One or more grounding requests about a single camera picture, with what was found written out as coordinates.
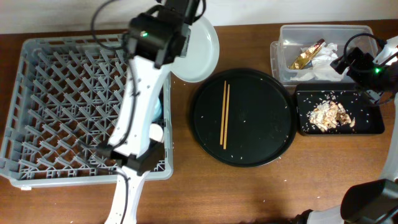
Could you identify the pink plastic cup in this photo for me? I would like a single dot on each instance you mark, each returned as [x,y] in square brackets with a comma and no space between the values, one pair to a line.
[156,133]

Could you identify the wooden chopstick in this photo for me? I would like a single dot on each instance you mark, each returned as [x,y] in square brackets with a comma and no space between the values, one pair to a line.
[226,118]
[223,113]

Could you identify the grey round plate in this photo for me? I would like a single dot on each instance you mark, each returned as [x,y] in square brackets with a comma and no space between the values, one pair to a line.
[202,53]

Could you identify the gold foil wrapper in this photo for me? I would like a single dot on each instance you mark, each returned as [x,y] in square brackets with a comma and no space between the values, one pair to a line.
[307,55]

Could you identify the food scraps pile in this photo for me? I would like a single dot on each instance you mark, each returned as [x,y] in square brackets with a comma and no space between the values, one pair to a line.
[329,115]

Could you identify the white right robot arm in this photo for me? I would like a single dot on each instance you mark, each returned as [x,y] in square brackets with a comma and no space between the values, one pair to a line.
[325,167]

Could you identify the round black tray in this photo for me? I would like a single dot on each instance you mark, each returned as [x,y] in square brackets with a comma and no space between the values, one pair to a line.
[262,118]

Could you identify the light blue plastic cup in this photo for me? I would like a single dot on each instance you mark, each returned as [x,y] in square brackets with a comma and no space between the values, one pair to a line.
[157,111]

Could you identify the black rectangular tray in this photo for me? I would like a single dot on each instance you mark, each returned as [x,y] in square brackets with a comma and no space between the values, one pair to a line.
[366,120]

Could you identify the grey plastic dishwasher rack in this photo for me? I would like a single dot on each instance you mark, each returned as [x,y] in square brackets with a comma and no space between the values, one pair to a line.
[66,99]

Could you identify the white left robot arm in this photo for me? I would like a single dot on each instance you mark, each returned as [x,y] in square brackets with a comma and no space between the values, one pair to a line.
[152,42]

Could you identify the crumpled white tissue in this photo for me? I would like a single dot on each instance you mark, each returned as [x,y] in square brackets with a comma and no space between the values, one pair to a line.
[321,68]

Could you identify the clear plastic waste bin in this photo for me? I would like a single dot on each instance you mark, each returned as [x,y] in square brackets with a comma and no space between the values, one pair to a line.
[294,39]

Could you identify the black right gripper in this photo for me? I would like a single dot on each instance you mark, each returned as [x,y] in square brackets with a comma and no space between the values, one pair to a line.
[364,60]

